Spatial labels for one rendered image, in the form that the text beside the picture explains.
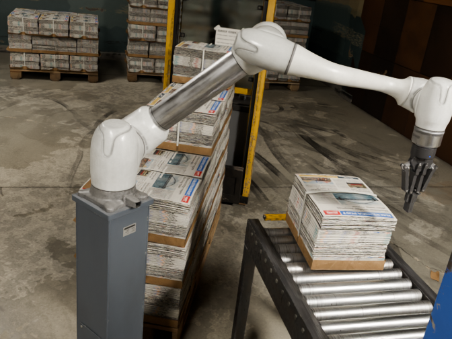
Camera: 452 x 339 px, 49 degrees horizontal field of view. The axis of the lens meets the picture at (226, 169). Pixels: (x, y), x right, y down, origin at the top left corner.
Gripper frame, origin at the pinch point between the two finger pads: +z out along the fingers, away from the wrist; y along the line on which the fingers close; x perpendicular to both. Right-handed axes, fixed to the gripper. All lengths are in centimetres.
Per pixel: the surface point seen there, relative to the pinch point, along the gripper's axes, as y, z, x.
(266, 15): -12, -36, -213
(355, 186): -0.1, 11.0, -34.9
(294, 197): 22, 19, -42
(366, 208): 5.3, 10.9, -15.6
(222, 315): 34, 114, -85
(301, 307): 36, 34, 8
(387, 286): -1.0, 35.1, -1.1
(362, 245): 7.0, 23.0, -10.2
